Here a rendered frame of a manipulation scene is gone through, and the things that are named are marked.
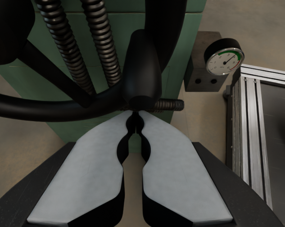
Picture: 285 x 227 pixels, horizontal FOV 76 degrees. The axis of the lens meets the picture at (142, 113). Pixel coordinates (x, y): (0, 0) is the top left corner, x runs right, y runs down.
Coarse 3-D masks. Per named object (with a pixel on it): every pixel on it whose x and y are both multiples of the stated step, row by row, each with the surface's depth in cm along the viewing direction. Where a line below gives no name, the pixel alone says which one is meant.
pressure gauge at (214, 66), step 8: (224, 40) 30; (232, 40) 30; (208, 48) 32; (216, 48) 30; (224, 48) 29; (232, 48) 29; (240, 48) 30; (208, 56) 31; (216, 56) 31; (224, 56) 31; (232, 56) 31; (240, 56) 31; (208, 64) 32; (216, 64) 32; (232, 64) 32; (240, 64) 32; (208, 72) 33; (216, 72) 34; (224, 72) 34
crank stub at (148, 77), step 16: (144, 32) 12; (128, 48) 12; (144, 48) 11; (128, 64) 11; (144, 64) 10; (128, 80) 10; (144, 80) 10; (160, 80) 11; (128, 96) 10; (144, 96) 10; (160, 96) 11
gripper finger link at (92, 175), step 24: (120, 120) 11; (96, 144) 9; (120, 144) 9; (72, 168) 7; (96, 168) 7; (120, 168) 7; (48, 192) 6; (72, 192) 6; (96, 192) 6; (120, 192) 6; (48, 216) 6; (72, 216) 6; (96, 216) 6; (120, 216) 7
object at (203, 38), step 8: (200, 32) 42; (208, 32) 42; (216, 32) 42; (200, 40) 41; (208, 40) 41; (216, 40) 41; (200, 48) 40; (192, 56) 38; (200, 56) 38; (192, 64) 37; (200, 64) 37; (192, 72) 38; (200, 72) 38; (184, 80) 44; (192, 80) 40; (200, 80) 40; (208, 80) 40; (216, 80) 39; (224, 80) 40; (192, 88) 42; (200, 88) 42; (208, 88) 42; (216, 88) 42
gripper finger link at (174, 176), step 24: (144, 120) 11; (144, 144) 9; (168, 144) 9; (192, 144) 9; (144, 168) 7; (168, 168) 7; (192, 168) 7; (144, 192) 6; (168, 192) 6; (192, 192) 6; (216, 192) 6; (144, 216) 7; (168, 216) 6; (192, 216) 6; (216, 216) 6
